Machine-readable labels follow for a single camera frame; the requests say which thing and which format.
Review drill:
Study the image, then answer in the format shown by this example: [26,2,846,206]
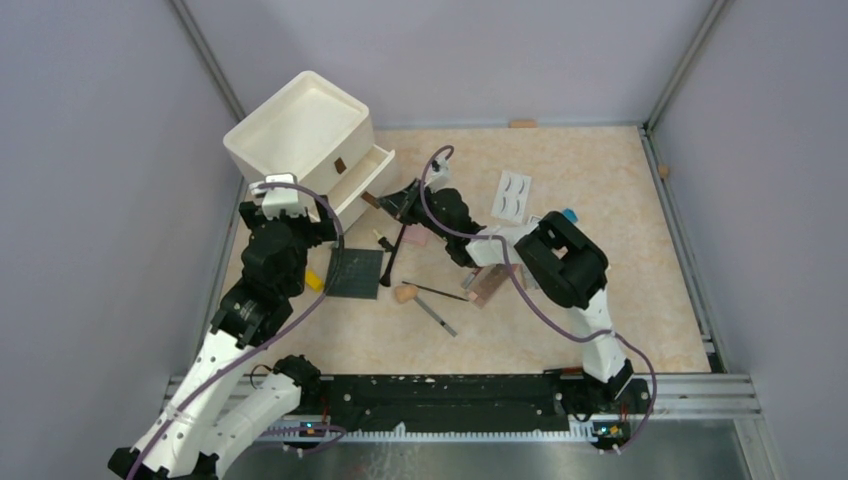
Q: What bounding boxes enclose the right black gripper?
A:
[376,178,453,243]

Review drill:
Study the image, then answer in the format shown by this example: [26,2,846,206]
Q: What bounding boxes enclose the pink square compact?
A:
[402,225,430,246]

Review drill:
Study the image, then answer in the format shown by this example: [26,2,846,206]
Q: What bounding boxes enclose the white drawer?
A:
[327,145,400,230]

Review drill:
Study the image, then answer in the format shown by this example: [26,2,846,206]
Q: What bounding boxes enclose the brown eyeshadow palette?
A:
[465,264,510,309]

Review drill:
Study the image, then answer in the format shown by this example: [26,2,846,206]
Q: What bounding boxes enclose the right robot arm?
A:
[376,179,633,412]

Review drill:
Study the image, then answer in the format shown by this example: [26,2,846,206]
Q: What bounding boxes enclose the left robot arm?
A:
[107,173,344,479]

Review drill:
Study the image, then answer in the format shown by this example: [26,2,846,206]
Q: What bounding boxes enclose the black makeup brush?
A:
[379,224,407,287]

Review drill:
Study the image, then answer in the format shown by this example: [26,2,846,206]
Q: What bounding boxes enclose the yellow toy block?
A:
[304,269,325,292]

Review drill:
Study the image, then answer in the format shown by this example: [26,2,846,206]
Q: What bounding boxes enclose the dark grey studded baseplate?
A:
[325,248,384,300]

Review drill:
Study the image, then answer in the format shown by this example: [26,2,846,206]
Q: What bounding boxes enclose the grey striped pencil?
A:
[413,297,457,337]

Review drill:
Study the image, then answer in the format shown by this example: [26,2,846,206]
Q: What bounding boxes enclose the white drawer organizer cabinet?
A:
[223,71,375,194]

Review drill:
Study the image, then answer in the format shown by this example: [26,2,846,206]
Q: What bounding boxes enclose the false eyelashes card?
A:
[491,170,532,224]

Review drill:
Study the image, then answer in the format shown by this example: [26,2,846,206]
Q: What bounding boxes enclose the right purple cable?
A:
[418,145,658,420]

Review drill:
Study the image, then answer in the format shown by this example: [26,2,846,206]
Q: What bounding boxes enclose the purple cable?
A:
[124,182,346,480]
[418,145,658,420]

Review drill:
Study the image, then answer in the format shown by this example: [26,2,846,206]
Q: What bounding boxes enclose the wooden block at wall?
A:
[508,119,538,129]

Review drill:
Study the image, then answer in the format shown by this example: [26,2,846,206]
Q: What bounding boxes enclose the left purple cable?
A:
[124,182,346,480]

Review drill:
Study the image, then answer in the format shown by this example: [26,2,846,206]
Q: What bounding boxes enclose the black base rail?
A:
[291,372,654,439]

